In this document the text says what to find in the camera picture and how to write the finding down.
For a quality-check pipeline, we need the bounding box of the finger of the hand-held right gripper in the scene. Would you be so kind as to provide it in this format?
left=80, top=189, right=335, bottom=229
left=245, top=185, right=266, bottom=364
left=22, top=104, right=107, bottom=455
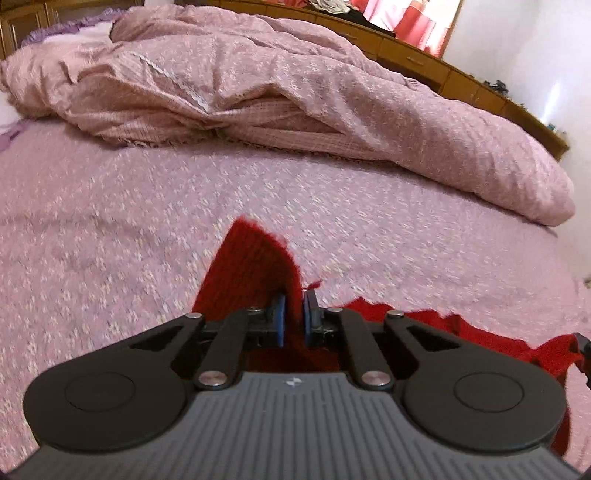
left=573, top=332, right=591, bottom=385

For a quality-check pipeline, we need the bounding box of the wooden cabinet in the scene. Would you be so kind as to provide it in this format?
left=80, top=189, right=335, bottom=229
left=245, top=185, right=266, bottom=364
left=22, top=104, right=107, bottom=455
left=0, top=0, right=145, bottom=62

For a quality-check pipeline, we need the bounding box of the pink quilt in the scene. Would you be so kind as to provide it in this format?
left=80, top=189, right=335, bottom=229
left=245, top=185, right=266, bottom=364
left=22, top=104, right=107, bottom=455
left=0, top=4, right=577, bottom=227

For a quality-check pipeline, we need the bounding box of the wooden headboard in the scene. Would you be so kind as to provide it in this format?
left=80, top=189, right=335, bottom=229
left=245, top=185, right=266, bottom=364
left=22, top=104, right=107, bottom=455
left=203, top=0, right=571, bottom=161

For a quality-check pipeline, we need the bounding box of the red curtain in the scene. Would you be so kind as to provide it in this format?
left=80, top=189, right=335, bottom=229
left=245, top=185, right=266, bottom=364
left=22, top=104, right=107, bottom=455
left=365, top=0, right=463, bottom=60

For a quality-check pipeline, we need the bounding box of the red knitted sweater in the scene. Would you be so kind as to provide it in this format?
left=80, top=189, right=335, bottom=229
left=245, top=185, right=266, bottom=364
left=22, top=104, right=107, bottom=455
left=191, top=216, right=588, bottom=457

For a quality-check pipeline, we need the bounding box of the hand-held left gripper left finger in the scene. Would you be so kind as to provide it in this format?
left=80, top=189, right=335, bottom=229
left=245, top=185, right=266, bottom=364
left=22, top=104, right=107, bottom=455
left=124, top=295, right=287, bottom=393

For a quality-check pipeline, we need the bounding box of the floral pink bed sheet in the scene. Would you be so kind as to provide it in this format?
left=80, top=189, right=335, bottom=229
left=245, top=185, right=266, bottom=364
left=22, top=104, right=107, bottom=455
left=0, top=115, right=591, bottom=467

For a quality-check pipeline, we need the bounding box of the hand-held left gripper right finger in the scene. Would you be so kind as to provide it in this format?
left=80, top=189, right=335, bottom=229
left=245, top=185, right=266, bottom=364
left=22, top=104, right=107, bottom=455
left=303, top=290, right=465, bottom=393

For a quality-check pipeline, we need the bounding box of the white pillow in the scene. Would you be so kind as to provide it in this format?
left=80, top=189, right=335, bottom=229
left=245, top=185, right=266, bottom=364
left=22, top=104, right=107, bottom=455
left=0, top=88, right=25, bottom=131

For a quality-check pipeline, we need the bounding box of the purple frilled pillow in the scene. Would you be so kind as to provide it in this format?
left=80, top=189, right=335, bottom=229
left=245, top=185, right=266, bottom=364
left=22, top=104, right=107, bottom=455
left=18, top=8, right=136, bottom=48

